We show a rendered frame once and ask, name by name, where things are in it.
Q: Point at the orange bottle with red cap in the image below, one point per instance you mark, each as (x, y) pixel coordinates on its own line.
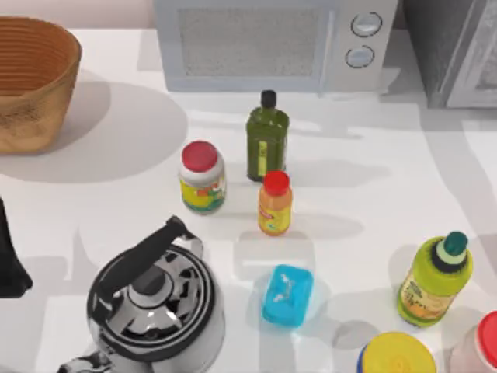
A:
(275, 210)

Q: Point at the dark green bottle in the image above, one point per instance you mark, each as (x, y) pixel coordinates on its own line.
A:
(267, 143)

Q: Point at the red-lidded white jar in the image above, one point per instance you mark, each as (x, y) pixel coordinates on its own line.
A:
(202, 182)

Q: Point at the blue soap in clear dish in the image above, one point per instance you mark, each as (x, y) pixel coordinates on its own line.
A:
(287, 295)

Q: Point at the pale microwave oven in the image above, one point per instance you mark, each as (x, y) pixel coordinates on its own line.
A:
(248, 46)

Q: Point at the round microwave knob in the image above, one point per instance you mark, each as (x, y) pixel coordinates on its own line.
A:
(360, 56)
(366, 23)

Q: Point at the lime green bottle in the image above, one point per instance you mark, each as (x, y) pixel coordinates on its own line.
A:
(435, 287)

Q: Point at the yellow-lidded blue jar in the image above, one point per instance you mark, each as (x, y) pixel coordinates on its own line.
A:
(396, 355)

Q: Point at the woven brown basket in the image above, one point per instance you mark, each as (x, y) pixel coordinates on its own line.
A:
(31, 89)

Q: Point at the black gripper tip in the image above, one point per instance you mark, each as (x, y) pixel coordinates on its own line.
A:
(9, 264)

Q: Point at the red-lidded pale jar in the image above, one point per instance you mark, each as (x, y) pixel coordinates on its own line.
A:
(479, 349)

